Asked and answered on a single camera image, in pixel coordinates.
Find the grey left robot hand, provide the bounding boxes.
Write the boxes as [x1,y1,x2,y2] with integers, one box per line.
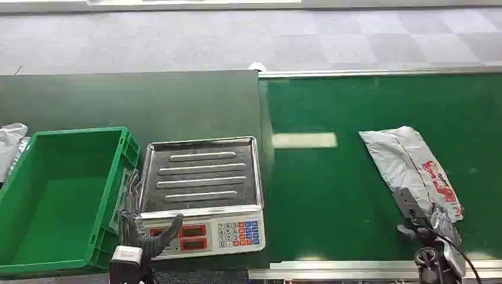
[117,168,184,260]

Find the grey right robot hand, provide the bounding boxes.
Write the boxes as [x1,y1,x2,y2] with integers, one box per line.
[392,187,446,253]

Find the grey parcel bag red print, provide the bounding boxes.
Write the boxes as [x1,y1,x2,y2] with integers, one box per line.
[358,125,465,247]

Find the electronic scale with steel pan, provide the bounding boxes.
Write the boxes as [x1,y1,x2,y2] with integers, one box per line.
[134,135,267,261]

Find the green conveyor belt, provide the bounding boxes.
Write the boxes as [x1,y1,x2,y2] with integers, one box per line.
[259,74,502,263]

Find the green plastic crate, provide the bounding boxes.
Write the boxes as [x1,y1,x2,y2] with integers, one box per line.
[0,126,141,276]

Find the plain white parcel bag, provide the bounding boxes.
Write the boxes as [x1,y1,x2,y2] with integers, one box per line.
[0,122,31,186]

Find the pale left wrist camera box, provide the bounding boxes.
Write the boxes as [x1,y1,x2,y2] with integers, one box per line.
[111,246,144,264]

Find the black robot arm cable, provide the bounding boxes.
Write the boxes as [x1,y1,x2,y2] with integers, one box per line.
[410,211,483,284]

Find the aluminium conveyor rail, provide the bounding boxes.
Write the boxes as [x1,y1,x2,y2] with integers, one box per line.
[248,259,502,280]
[258,66,502,79]

